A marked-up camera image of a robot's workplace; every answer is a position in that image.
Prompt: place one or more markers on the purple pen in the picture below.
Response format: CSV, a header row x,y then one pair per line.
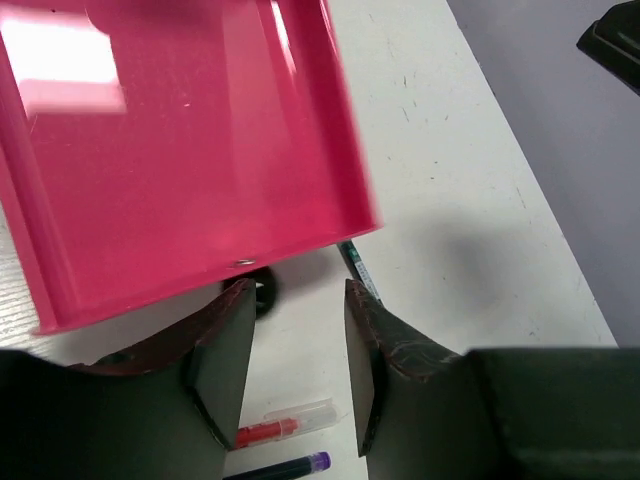
x,y
288,470

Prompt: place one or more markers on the pink drawer black knob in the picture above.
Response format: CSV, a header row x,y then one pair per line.
x,y
149,148

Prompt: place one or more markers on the red pen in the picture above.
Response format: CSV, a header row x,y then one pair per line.
x,y
287,423

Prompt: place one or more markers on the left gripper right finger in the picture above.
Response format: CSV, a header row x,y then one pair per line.
x,y
422,411

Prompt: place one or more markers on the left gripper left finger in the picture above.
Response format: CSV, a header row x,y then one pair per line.
x,y
167,407

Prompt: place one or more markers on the green pen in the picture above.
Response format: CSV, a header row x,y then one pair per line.
x,y
357,268

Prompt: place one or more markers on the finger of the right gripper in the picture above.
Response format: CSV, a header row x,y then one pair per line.
x,y
613,42

